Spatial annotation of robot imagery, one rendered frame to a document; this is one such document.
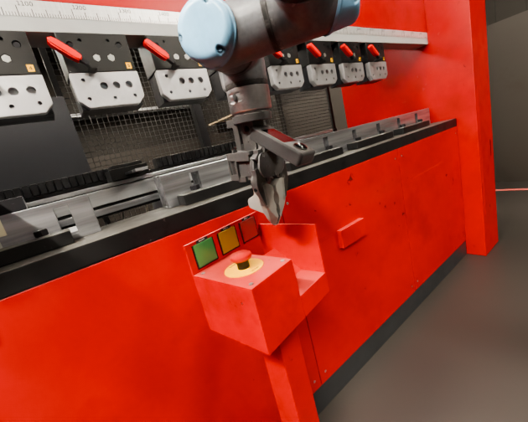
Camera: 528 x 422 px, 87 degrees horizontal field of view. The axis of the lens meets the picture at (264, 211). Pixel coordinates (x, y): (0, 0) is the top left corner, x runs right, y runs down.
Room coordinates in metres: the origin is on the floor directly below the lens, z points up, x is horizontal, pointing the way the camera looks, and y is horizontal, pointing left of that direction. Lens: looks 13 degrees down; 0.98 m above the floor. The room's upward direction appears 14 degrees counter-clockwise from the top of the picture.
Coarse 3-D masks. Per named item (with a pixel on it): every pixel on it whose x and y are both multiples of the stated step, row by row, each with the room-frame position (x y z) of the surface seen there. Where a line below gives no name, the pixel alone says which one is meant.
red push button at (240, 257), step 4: (236, 252) 0.48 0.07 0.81; (240, 252) 0.47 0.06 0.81; (244, 252) 0.47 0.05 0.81; (248, 252) 0.47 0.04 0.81; (232, 256) 0.46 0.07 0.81; (236, 256) 0.46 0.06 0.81; (240, 256) 0.45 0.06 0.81; (244, 256) 0.45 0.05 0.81; (248, 256) 0.46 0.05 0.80; (232, 260) 0.46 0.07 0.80; (236, 260) 0.45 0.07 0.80; (240, 260) 0.45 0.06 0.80; (244, 260) 0.45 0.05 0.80; (236, 264) 0.47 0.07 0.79; (240, 264) 0.46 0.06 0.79; (244, 264) 0.46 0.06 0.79; (248, 264) 0.47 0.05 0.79; (240, 268) 0.46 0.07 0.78; (244, 268) 0.46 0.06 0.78
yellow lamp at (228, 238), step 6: (234, 228) 0.58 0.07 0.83; (222, 234) 0.55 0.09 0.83; (228, 234) 0.56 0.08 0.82; (234, 234) 0.57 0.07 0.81; (222, 240) 0.55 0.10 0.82; (228, 240) 0.56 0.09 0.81; (234, 240) 0.57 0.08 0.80; (222, 246) 0.55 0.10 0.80; (228, 246) 0.56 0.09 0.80; (234, 246) 0.57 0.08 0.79
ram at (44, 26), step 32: (64, 0) 0.73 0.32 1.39; (96, 0) 0.77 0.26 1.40; (128, 0) 0.81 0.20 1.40; (160, 0) 0.86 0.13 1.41; (224, 0) 0.97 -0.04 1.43; (384, 0) 1.51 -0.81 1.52; (416, 0) 1.70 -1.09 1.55; (32, 32) 0.69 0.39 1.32; (64, 32) 0.72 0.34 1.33; (96, 32) 0.75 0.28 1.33; (128, 32) 0.80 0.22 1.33; (160, 32) 0.84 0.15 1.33
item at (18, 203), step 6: (12, 198) 0.62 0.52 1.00; (18, 198) 0.63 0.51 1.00; (0, 204) 0.61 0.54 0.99; (6, 204) 0.61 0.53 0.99; (12, 204) 0.62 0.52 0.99; (18, 204) 0.62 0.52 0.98; (24, 204) 0.63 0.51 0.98; (0, 210) 0.61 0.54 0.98; (6, 210) 0.61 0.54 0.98; (12, 210) 0.62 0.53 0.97; (18, 210) 0.62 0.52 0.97
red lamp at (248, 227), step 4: (248, 220) 0.61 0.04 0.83; (252, 220) 0.62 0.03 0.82; (240, 224) 0.59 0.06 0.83; (244, 224) 0.60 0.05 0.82; (248, 224) 0.61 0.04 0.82; (252, 224) 0.61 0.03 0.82; (244, 228) 0.60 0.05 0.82; (248, 228) 0.60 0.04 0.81; (252, 228) 0.61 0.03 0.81; (244, 232) 0.59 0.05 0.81; (248, 232) 0.60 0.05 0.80; (252, 232) 0.61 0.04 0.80; (256, 232) 0.62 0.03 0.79; (244, 236) 0.59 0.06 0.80; (248, 236) 0.60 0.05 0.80; (252, 236) 0.61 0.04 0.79; (244, 240) 0.59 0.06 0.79
